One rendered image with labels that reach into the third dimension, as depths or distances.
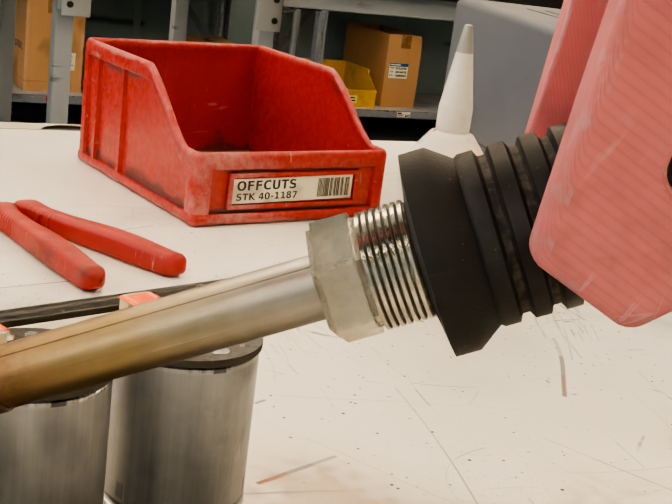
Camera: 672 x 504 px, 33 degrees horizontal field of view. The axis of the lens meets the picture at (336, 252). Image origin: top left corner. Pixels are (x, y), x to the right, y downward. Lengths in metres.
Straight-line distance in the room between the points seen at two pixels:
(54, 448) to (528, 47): 0.39
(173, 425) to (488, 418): 0.16
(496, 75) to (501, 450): 0.28
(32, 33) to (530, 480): 4.00
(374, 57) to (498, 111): 4.31
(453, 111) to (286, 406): 0.13
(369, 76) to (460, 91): 4.41
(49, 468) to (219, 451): 0.03
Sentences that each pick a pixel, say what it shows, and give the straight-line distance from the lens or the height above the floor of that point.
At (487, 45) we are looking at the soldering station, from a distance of 0.58.
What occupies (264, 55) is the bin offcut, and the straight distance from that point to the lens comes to 0.60.
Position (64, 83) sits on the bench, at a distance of 2.60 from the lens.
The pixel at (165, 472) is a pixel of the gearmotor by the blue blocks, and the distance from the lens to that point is 0.19.
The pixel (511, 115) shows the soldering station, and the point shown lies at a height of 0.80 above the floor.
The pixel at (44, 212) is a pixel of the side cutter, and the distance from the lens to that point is 0.45.
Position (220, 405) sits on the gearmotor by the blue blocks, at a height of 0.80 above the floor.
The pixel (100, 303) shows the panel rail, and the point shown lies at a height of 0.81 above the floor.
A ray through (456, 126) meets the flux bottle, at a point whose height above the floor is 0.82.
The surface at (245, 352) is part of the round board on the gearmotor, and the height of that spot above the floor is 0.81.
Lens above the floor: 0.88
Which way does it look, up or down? 16 degrees down
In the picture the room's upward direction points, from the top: 8 degrees clockwise
